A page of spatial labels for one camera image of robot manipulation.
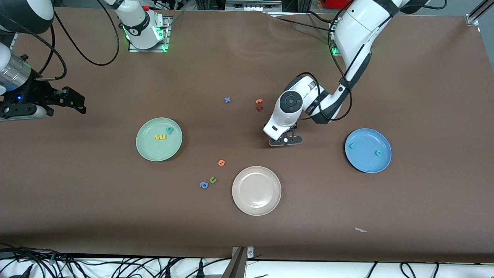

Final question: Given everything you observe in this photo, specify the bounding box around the beige plate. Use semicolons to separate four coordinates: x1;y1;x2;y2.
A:
232;166;282;216

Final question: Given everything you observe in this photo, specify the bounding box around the blue plate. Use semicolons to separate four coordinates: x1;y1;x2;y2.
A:
345;129;392;173

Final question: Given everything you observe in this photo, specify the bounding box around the brown paper table cover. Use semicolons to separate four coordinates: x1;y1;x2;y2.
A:
0;7;494;264

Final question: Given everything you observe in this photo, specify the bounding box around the grey aluminium crossbar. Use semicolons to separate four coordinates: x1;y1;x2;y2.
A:
226;0;282;12

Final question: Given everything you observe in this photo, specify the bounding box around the green plate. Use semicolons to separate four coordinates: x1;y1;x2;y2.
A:
136;117;183;162

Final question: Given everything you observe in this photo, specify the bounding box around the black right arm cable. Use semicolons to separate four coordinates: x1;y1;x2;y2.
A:
33;0;120;81

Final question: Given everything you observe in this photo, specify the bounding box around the grey metal camera post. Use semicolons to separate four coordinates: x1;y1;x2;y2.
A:
222;247;247;278

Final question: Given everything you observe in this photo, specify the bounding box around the aluminium frame extrusion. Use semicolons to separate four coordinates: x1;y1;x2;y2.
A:
465;0;494;27

